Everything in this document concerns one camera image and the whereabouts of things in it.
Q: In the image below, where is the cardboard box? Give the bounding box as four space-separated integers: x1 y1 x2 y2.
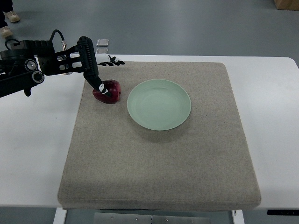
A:
274 0 299 11

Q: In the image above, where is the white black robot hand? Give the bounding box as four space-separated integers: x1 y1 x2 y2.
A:
71 36 112 98

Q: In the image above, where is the metal base plate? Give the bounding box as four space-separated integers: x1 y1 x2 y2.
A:
93 213 210 224

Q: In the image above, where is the light green plate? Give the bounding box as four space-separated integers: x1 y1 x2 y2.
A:
127 79 192 131

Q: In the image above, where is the beige fabric mat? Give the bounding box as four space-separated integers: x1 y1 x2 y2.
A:
57 62 261 211

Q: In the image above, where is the upper metal floor plate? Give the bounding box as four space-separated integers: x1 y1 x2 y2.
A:
96 39 109 47

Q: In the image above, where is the lower metal floor plate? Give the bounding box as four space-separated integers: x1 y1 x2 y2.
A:
96 48 108 54

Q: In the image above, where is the metal floor plate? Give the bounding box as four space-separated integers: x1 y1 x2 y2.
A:
96 39 109 47
96 48 108 54

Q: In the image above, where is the black table control panel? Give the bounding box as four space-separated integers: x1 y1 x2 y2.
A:
267 210 299 216

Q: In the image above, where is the red apple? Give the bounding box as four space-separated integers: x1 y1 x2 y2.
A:
93 79 121 104

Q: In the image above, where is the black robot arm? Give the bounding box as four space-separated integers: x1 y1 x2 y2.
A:
0 29 83 97

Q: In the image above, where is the person in dark trousers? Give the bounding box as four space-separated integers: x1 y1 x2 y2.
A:
0 0 21 39

